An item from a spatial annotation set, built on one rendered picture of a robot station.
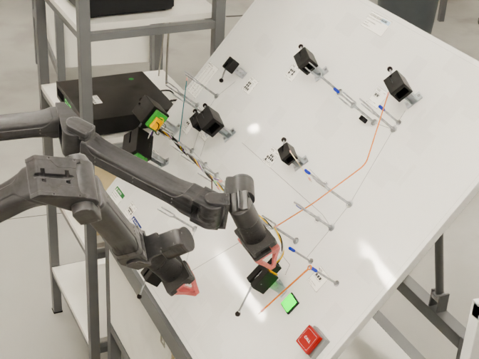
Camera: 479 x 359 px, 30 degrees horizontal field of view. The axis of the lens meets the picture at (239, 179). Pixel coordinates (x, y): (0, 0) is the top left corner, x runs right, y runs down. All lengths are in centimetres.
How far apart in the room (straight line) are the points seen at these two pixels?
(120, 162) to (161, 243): 24
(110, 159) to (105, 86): 117
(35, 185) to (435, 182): 95
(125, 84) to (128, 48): 213
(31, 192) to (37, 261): 277
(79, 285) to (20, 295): 45
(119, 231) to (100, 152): 37
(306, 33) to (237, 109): 30
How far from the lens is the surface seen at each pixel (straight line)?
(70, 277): 374
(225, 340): 228
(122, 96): 314
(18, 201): 155
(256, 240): 204
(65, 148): 215
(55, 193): 152
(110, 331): 325
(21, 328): 389
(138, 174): 204
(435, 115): 217
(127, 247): 185
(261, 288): 216
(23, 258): 431
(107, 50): 534
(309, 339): 205
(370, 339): 258
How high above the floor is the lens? 239
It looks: 29 degrees down
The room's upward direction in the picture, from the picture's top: 3 degrees clockwise
